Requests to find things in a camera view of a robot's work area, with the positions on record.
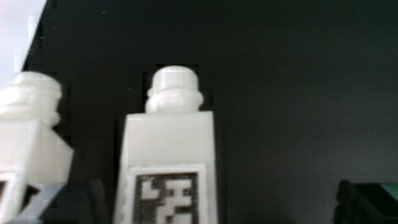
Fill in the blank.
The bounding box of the white sheet with fiducial tags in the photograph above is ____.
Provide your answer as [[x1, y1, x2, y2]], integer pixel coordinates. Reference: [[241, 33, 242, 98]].
[[0, 0, 47, 86]]

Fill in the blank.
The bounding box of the white table leg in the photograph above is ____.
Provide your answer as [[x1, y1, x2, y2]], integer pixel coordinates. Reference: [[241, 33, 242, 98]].
[[0, 72, 74, 224], [113, 66, 219, 224]]

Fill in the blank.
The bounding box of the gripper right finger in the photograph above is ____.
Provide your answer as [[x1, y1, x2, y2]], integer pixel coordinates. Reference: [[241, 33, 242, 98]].
[[337, 181, 398, 224]]

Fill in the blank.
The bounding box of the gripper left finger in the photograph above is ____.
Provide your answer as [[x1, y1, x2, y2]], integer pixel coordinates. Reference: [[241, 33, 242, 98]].
[[11, 181, 113, 224]]

